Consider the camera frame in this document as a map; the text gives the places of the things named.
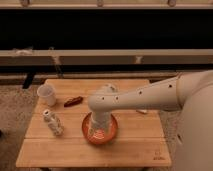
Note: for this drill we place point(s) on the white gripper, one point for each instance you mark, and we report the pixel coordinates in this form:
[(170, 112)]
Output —
[(99, 125)]

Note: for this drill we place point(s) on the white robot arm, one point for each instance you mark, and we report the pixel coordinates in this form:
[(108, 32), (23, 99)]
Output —
[(191, 94)]

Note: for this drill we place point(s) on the white ceramic cup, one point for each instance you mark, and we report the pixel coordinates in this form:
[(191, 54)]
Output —
[(47, 93)]

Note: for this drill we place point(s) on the orange bowl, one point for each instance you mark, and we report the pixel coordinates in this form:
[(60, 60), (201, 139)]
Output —
[(112, 131)]

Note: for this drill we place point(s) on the small white object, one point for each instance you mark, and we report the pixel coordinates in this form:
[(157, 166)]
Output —
[(142, 111)]

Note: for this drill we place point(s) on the clear plastic bottle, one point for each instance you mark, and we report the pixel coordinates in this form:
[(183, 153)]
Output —
[(53, 122)]

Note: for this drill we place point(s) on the wooden table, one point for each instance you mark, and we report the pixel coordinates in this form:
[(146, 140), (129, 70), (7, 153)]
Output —
[(140, 141)]

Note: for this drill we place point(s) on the wooden rail fence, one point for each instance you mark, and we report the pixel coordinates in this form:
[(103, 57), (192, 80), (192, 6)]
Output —
[(105, 57)]

